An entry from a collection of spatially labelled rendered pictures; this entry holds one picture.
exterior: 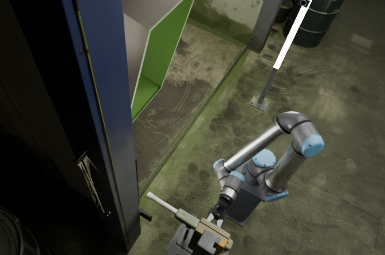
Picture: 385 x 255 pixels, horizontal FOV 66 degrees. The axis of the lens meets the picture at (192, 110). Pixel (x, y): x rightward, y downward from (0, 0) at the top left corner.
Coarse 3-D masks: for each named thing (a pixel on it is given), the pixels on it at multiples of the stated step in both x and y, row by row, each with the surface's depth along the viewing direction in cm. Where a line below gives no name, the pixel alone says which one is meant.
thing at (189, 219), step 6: (150, 192) 153; (150, 198) 152; (156, 198) 151; (162, 204) 150; (174, 210) 149; (180, 210) 148; (180, 216) 147; (186, 216) 147; (192, 216) 148; (186, 222) 146; (192, 222) 145; (198, 222) 146; (192, 228) 146; (228, 240) 142; (228, 246) 141
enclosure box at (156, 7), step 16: (128, 0) 159; (144, 0) 163; (160, 0) 167; (176, 0) 171; (192, 0) 200; (128, 16) 154; (144, 16) 157; (160, 16) 160; (176, 16) 217; (128, 32) 162; (144, 32) 156; (160, 32) 235; (176, 32) 227; (128, 48) 172; (144, 48) 165; (160, 48) 248; (128, 64) 182; (144, 64) 273; (160, 64) 263; (144, 80) 284; (160, 80) 279; (144, 96) 274
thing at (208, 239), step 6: (204, 234) 95; (210, 234) 95; (204, 240) 94; (210, 240) 94; (216, 240) 94; (198, 246) 93; (204, 246) 93; (210, 246) 93; (216, 246) 96; (192, 252) 103; (198, 252) 98; (204, 252) 94; (210, 252) 92
